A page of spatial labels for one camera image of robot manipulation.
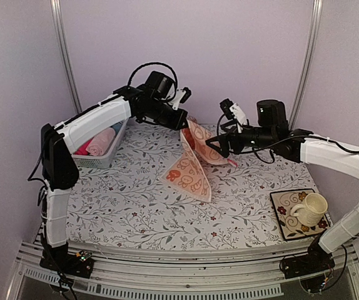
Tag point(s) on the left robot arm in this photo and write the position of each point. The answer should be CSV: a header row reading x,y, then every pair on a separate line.
x,y
60,174

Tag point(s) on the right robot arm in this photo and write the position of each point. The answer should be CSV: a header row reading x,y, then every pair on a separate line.
x,y
304,146

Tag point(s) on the left aluminium frame post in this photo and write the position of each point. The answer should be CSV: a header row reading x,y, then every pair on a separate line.
x,y
63,49

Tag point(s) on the floral table mat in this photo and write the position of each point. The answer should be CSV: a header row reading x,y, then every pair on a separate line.
x,y
129,206

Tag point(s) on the pink towel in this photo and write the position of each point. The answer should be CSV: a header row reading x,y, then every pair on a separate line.
x,y
101,142
82,150

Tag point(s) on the orange patterned towel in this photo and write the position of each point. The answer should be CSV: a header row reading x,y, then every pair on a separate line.
x,y
187,175

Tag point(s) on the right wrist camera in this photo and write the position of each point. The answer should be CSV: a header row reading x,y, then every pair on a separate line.
x,y
232,111

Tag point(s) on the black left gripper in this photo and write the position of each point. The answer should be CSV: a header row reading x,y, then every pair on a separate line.
x,y
176,124

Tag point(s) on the right aluminium frame post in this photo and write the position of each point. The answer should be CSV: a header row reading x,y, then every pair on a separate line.
x,y
307,61

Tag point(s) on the aluminium frame post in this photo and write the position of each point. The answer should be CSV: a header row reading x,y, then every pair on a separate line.
x,y
307,61
63,49

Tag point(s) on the light blue rolled towel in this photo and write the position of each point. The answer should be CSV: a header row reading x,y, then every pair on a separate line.
x,y
117,127

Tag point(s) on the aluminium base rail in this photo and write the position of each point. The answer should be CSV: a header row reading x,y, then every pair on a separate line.
x,y
254,273

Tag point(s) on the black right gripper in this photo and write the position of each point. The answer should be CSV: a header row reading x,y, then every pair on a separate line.
x,y
225,151

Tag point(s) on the square floral plate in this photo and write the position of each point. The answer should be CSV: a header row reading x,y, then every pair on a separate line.
x,y
287,207

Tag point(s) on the pink rolled towel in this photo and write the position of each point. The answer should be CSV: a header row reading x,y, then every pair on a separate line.
x,y
82,150

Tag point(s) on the white plastic basket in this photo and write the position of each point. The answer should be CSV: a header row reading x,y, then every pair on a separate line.
x,y
104,161

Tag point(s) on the cream ceramic mug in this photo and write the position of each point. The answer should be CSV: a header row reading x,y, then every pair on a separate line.
x,y
310,211

